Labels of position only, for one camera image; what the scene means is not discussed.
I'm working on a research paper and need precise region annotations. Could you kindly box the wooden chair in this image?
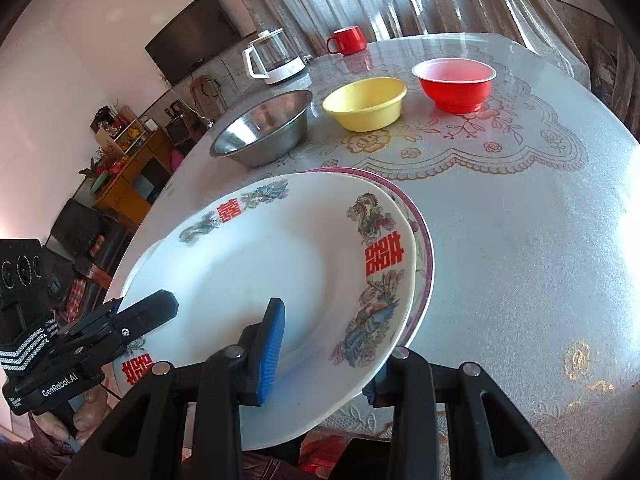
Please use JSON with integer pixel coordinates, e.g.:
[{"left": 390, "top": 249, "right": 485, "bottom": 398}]
[{"left": 189, "top": 75, "right": 223, "bottom": 123}]

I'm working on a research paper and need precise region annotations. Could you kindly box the wooden desk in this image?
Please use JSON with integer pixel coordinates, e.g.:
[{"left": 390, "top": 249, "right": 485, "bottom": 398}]
[{"left": 95, "top": 127, "right": 176, "bottom": 221}]

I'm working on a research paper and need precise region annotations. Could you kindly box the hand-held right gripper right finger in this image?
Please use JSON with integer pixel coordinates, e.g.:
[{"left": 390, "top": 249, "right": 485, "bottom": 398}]
[{"left": 362, "top": 345, "right": 571, "bottom": 480}]

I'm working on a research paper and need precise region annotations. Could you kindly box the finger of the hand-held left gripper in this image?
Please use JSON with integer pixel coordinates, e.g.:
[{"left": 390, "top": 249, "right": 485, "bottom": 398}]
[{"left": 60, "top": 290, "right": 179, "bottom": 376}]

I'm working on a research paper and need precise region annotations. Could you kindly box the black armchair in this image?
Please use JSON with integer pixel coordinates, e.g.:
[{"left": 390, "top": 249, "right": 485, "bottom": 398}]
[{"left": 50, "top": 200, "right": 128, "bottom": 321}]

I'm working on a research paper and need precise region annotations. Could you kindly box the white glass electric kettle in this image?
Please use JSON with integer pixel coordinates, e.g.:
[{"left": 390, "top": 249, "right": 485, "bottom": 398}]
[{"left": 242, "top": 28, "right": 307, "bottom": 86}]

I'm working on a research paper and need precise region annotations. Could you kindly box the black speaker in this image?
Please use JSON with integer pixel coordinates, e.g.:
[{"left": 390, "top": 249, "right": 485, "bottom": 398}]
[{"left": 165, "top": 115, "right": 193, "bottom": 146}]

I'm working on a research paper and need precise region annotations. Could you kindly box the wooden desktop shelf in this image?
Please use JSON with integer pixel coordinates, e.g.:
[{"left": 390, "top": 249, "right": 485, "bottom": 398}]
[{"left": 92, "top": 105, "right": 151, "bottom": 156}]

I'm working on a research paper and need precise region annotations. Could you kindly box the red mug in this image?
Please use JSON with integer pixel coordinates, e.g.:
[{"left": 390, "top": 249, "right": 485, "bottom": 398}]
[{"left": 326, "top": 25, "right": 368, "bottom": 56}]

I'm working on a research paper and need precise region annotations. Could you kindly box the stainless steel bowl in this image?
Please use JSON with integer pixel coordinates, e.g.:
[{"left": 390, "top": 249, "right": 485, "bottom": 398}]
[{"left": 209, "top": 89, "right": 313, "bottom": 168}]

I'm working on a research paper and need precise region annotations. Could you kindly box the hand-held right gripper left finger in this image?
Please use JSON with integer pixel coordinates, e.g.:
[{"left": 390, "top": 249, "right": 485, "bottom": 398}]
[{"left": 75, "top": 297, "right": 287, "bottom": 480}]

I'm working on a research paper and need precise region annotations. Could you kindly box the purple-rimmed floral plate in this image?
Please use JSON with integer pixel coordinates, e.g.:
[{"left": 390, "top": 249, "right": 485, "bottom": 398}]
[{"left": 300, "top": 166, "right": 435, "bottom": 356}]

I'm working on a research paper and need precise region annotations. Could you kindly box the black wall television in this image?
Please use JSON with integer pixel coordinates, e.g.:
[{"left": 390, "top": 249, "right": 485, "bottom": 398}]
[{"left": 144, "top": 0, "right": 244, "bottom": 87}]

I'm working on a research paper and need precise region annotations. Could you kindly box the red plastic bowl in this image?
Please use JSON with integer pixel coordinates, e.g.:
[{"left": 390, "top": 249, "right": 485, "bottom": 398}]
[{"left": 411, "top": 58, "right": 497, "bottom": 114}]

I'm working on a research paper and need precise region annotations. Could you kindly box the person's left hand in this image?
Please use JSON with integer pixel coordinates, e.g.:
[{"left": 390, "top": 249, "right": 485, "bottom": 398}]
[{"left": 35, "top": 387, "right": 111, "bottom": 443}]

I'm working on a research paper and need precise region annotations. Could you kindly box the yellow plate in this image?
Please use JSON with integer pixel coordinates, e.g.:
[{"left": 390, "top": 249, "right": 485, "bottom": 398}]
[{"left": 321, "top": 77, "right": 407, "bottom": 132}]

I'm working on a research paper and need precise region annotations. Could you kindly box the person's left forearm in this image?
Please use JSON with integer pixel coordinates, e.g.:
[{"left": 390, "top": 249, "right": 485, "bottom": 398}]
[{"left": 0, "top": 412, "right": 86, "bottom": 480}]

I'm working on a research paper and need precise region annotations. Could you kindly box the white dragon-print plate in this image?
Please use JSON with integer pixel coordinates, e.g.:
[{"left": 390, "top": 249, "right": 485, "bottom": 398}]
[{"left": 119, "top": 173, "right": 417, "bottom": 452}]

